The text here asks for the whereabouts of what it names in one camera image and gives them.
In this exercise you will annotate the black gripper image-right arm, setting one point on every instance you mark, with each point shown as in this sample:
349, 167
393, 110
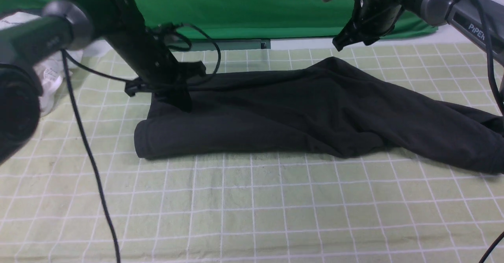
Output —
370, 20

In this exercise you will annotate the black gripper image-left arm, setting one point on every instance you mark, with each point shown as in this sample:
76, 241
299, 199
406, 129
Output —
123, 26

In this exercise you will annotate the dark gray long-sleeved shirt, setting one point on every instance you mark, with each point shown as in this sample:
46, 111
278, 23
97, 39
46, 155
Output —
329, 108

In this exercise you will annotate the crumpled white shirt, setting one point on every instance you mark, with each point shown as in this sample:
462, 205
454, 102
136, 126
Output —
49, 78

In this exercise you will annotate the green backdrop cloth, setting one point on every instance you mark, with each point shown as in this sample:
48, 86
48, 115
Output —
254, 19

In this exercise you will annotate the light green checkered table mat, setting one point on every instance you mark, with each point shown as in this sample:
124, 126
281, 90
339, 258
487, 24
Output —
387, 207

